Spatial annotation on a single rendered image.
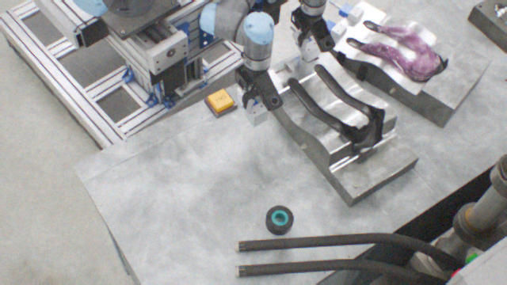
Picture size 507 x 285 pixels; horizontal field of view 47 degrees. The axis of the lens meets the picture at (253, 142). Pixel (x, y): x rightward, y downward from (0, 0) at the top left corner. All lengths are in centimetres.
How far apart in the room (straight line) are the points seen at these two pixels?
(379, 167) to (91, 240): 134
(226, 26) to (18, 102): 176
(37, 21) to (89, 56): 35
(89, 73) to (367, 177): 153
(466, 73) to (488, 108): 16
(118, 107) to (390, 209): 138
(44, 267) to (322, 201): 131
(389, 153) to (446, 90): 29
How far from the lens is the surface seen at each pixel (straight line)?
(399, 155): 183
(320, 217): 175
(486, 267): 104
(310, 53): 189
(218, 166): 180
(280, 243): 164
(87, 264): 259
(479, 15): 232
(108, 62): 286
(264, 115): 174
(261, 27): 146
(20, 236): 271
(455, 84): 199
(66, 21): 202
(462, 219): 157
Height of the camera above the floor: 236
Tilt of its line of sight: 58 degrees down
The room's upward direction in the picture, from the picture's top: 5 degrees clockwise
